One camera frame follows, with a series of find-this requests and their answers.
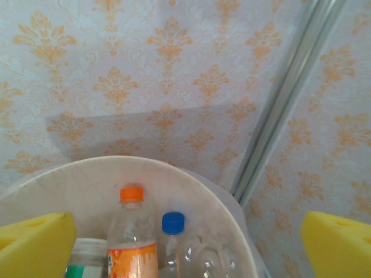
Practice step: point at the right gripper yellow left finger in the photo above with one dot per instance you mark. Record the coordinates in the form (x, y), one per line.
(32, 249)

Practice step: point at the orange label orange cap bottle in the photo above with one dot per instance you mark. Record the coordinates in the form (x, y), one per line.
(131, 255)

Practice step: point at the beige round plastic bin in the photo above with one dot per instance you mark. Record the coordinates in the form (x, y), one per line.
(87, 185)

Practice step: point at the blue cap clear bottle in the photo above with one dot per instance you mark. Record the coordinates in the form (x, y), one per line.
(173, 223)

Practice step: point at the clear plastic bottle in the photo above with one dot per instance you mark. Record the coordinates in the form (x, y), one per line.
(208, 255)

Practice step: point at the green label clear bottle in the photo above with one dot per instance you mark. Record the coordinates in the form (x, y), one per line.
(87, 260)

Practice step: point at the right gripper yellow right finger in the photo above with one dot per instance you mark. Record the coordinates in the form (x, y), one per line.
(339, 249)

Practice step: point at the silver metal frame rail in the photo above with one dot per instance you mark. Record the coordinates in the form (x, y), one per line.
(284, 95)

